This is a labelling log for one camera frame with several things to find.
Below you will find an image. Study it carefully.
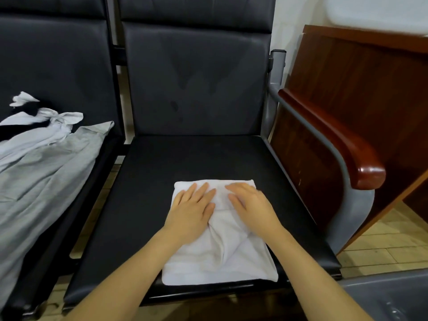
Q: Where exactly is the white plastic tray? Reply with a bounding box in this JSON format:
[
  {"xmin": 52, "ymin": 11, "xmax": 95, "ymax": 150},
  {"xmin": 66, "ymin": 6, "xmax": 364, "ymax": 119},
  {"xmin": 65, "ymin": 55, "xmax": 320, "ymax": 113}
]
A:
[{"xmin": 324, "ymin": 0, "xmax": 428, "ymax": 36}]

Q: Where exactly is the person's left forearm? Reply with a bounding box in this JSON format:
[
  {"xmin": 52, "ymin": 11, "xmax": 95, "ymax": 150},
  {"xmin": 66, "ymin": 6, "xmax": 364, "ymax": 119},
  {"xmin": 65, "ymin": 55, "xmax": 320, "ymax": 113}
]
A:
[{"xmin": 63, "ymin": 232, "xmax": 183, "ymax": 321}]

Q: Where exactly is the person's right hand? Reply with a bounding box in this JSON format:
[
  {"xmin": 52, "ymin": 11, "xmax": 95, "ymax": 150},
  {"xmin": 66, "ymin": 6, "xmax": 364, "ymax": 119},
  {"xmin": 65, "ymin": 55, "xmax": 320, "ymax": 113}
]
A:
[{"xmin": 225, "ymin": 181, "xmax": 285, "ymax": 242}]

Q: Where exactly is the pile of clothes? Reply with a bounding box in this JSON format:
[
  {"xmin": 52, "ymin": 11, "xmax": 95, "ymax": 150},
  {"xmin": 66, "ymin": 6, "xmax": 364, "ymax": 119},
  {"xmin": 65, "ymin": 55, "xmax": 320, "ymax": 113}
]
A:
[{"xmin": 0, "ymin": 91, "xmax": 115, "ymax": 310}]

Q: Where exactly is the brown wooden desk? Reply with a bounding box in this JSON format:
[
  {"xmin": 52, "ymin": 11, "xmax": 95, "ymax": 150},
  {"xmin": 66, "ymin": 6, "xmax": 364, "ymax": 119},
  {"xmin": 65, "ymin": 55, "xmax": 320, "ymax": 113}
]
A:
[{"xmin": 270, "ymin": 24, "xmax": 428, "ymax": 249}]

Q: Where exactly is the brown wooden bench armrest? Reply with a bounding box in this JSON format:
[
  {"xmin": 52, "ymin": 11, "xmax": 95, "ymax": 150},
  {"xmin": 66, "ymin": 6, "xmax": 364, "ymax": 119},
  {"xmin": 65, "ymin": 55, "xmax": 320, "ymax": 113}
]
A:
[{"xmin": 278, "ymin": 87, "xmax": 387, "ymax": 191}]

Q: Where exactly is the black leather bench seat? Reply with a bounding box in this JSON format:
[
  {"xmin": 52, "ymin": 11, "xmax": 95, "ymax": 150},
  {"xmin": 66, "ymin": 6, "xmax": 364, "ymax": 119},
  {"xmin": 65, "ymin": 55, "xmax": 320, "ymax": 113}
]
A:
[
  {"xmin": 0, "ymin": 0, "xmax": 129, "ymax": 320},
  {"xmin": 63, "ymin": 0, "xmax": 342, "ymax": 310}
]

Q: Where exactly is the person's left hand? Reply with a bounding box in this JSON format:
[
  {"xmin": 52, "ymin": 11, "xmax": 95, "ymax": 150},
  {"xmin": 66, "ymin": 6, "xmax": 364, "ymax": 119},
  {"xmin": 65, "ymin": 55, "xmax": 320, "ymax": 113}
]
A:
[{"xmin": 162, "ymin": 181, "xmax": 218, "ymax": 247}]

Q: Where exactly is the person's right forearm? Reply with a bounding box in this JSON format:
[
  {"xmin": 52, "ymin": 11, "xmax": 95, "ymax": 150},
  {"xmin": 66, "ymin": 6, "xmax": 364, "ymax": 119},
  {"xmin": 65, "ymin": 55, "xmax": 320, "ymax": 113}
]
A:
[{"xmin": 266, "ymin": 229, "xmax": 375, "ymax": 321}]

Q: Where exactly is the grey plastic storage bin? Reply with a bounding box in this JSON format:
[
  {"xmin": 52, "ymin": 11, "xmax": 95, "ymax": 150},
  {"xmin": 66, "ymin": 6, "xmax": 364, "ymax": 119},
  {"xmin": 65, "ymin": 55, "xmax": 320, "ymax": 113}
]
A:
[{"xmin": 336, "ymin": 267, "xmax": 428, "ymax": 321}]

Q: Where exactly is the white t-shirt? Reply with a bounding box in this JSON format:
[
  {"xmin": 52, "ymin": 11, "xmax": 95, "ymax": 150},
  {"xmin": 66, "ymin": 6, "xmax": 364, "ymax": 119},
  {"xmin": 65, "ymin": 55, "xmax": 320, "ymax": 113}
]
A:
[{"xmin": 161, "ymin": 179, "xmax": 280, "ymax": 287}]

